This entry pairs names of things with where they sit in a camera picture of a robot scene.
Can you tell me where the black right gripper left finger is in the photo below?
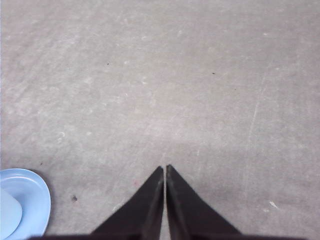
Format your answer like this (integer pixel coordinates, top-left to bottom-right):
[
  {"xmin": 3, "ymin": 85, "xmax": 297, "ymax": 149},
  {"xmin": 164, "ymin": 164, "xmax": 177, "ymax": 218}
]
[{"xmin": 91, "ymin": 166, "xmax": 164, "ymax": 240}]

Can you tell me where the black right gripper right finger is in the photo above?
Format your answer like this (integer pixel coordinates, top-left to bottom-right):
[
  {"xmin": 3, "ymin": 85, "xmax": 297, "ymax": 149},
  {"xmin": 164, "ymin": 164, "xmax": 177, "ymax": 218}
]
[{"xmin": 166, "ymin": 164, "xmax": 242, "ymax": 240}]

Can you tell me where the blue plastic plate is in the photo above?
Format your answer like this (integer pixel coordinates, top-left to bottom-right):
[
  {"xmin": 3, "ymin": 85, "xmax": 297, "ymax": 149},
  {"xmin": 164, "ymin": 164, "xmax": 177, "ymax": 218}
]
[{"xmin": 0, "ymin": 168, "xmax": 51, "ymax": 240}]

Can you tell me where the grey table mat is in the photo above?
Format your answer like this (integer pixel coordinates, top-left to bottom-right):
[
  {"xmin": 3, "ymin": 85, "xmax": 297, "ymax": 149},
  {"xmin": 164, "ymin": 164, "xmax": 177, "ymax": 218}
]
[{"xmin": 0, "ymin": 0, "xmax": 320, "ymax": 240}]

